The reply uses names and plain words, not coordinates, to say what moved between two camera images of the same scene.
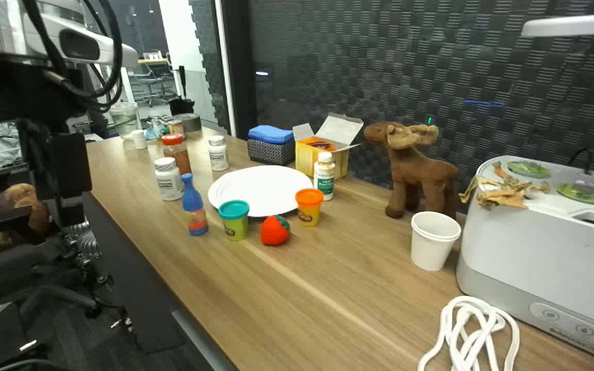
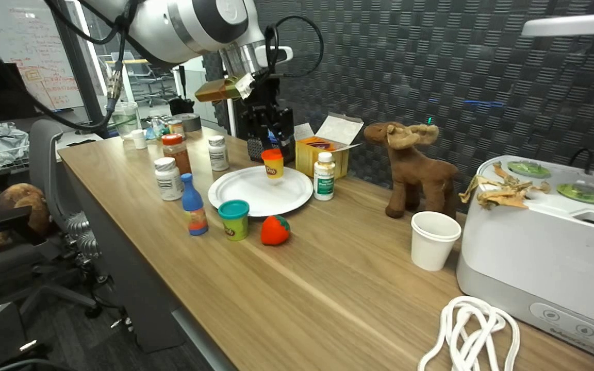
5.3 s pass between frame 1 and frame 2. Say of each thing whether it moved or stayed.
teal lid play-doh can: stayed
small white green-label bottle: stayed
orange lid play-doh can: moved
